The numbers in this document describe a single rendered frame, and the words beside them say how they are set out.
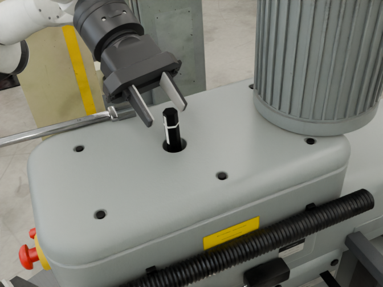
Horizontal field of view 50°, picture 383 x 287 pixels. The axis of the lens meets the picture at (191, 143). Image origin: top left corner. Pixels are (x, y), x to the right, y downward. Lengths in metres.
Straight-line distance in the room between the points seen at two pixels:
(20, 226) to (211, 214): 2.79
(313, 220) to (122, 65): 0.36
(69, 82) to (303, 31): 2.03
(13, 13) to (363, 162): 0.67
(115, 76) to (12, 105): 4.06
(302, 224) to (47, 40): 1.95
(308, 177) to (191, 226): 0.18
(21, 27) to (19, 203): 2.74
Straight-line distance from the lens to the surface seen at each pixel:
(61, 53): 2.40
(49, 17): 0.76
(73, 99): 2.54
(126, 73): 0.59
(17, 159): 3.86
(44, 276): 2.41
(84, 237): 0.53
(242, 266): 0.71
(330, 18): 0.54
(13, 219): 3.35
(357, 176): 0.78
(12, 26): 0.80
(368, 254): 0.83
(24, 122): 4.29
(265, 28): 0.59
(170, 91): 0.61
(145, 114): 0.58
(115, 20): 0.62
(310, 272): 0.86
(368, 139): 0.87
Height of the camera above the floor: 2.29
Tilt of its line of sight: 40 degrees down
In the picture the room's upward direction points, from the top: 5 degrees counter-clockwise
